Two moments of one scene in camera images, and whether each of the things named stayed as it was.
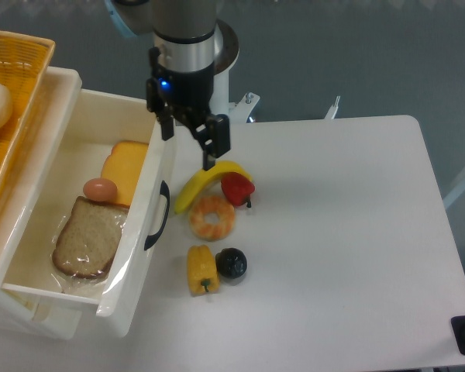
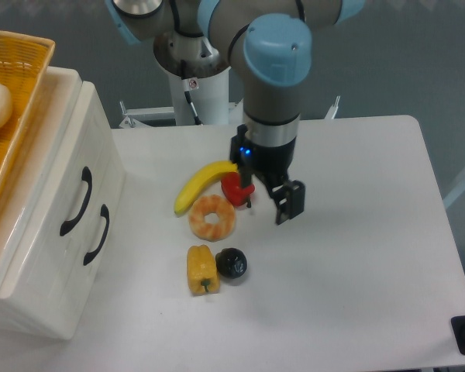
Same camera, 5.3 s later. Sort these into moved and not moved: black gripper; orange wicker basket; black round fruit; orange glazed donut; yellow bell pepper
Moved: black gripper
Not moved: orange glazed donut; black round fruit; yellow bell pepper; orange wicker basket
